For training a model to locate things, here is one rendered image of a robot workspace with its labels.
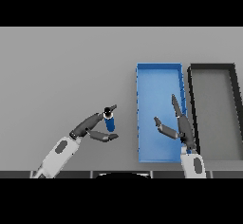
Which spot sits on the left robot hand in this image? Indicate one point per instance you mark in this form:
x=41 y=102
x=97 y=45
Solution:
x=87 y=126

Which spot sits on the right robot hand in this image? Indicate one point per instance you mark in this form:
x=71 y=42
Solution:
x=185 y=129

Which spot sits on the blue pipe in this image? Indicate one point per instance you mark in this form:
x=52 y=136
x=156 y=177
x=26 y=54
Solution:
x=109 y=122

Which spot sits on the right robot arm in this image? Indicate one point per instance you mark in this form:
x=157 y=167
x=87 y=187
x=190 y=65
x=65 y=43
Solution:
x=193 y=165

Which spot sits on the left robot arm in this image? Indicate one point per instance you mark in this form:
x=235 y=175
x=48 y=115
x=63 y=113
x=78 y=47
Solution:
x=58 y=156

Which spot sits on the blue bin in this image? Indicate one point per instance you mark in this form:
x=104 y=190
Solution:
x=158 y=107

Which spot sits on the dark grey bin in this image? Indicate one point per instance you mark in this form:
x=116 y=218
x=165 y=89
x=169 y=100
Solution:
x=215 y=110

